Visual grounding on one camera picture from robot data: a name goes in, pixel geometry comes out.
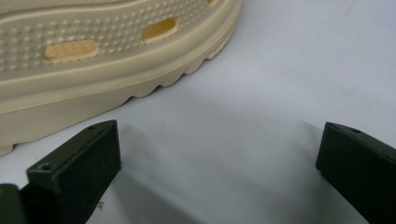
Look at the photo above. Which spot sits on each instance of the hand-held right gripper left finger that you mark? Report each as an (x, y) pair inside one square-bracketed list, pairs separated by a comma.
[(77, 174)]

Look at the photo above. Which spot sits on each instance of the beige rubber slipper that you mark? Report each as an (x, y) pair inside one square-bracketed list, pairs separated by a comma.
[(93, 77)]

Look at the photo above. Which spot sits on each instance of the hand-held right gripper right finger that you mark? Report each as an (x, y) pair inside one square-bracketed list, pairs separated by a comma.
[(361, 165)]

